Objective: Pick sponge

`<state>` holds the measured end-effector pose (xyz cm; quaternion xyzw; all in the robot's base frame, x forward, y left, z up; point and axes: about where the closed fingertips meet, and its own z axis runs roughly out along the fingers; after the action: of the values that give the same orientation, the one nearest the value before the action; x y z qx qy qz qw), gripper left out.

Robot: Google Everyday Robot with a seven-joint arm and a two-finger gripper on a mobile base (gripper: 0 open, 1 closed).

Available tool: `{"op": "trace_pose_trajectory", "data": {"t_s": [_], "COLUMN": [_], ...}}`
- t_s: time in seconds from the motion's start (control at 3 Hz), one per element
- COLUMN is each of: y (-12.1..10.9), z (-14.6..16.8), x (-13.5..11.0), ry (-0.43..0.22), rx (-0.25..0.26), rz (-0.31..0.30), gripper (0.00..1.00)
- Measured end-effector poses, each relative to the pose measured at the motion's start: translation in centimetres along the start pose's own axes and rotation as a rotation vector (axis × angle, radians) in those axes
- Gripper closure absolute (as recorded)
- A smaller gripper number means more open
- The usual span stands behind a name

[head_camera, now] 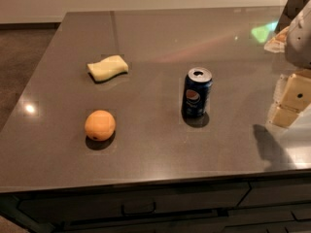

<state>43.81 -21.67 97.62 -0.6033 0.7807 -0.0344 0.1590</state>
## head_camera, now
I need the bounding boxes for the yellow sponge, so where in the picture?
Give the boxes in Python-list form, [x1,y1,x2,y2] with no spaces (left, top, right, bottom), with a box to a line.
[87,55,129,83]

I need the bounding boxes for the dark cabinet drawer left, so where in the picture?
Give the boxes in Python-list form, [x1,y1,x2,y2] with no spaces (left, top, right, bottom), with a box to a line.
[18,183,249,222]

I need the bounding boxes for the dark cabinet drawer right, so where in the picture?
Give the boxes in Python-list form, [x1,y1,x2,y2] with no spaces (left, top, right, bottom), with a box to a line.
[239,178,311,207]

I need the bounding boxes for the dark box in corner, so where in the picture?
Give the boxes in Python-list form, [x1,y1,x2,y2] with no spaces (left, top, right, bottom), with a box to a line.
[274,0,309,33]

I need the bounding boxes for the crinkled snack bag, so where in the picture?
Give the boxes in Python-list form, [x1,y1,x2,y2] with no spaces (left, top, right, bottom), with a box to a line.
[264,27,289,53]

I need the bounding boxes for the orange fruit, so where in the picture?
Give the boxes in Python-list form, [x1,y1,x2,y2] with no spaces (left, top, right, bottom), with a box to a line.
[85,110,116,141]

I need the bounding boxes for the dark cabinet drawer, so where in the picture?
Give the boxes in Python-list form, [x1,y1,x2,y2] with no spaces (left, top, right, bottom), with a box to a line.
[239,178,311,207]
[18,183,249,222]

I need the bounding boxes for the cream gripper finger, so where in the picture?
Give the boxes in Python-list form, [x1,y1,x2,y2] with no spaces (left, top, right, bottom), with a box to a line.
[269,70,311,128]

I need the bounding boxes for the blue Pepsi can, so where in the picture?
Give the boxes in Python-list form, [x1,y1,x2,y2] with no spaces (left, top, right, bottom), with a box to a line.
[182,67,213,117]

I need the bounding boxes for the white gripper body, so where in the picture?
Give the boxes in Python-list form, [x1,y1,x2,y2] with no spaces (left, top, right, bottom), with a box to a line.
[285,1,311,69]

